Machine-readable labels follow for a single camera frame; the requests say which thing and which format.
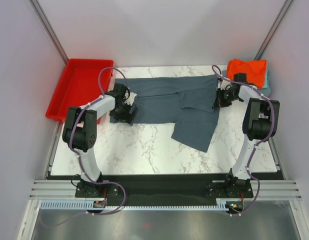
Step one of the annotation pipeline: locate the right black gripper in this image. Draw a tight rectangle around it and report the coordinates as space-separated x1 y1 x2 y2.
212 87 241 110

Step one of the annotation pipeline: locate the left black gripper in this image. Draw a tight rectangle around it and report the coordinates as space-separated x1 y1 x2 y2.
109 101 139 127

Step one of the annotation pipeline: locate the dark blue-grey t-shirt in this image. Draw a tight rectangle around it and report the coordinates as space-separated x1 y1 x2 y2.
127 75 219 152

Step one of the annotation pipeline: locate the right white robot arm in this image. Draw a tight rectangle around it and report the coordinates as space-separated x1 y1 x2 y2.
213 72 280 197

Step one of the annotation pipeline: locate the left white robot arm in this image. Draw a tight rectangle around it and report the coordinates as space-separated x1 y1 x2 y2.
62 83 139 197

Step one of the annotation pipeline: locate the folded orange t-shirt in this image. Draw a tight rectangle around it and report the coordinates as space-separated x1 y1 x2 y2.
226 58 268 89

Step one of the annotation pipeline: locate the folded grey-blue t-shirt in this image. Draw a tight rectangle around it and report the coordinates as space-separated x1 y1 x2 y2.
258 84 271 97

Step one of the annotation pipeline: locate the folded teal t-shirt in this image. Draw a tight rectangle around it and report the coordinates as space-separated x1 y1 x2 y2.
260 69 269 89

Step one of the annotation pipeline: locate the red plastic tray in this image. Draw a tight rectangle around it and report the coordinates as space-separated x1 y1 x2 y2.
45 58 114 122

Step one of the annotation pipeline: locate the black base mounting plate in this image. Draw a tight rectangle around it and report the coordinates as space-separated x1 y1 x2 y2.
75 173 254 207

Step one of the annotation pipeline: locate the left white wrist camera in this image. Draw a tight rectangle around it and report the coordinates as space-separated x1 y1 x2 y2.
124 92 137 106

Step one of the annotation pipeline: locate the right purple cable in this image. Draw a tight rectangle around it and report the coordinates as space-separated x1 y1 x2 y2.
211 64 276 217

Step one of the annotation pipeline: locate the purple cable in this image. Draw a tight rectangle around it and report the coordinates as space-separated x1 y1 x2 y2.
39 66 132 229
211 64 276 217

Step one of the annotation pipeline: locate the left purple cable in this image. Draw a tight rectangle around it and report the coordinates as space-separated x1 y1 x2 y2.
39 66 132 229

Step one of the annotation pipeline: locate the aluminium extrusion rail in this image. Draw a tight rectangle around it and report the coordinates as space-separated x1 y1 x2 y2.
30 180 302 201

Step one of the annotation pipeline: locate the white slotted cable duct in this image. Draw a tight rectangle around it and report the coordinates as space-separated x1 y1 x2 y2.
40 198 246 210

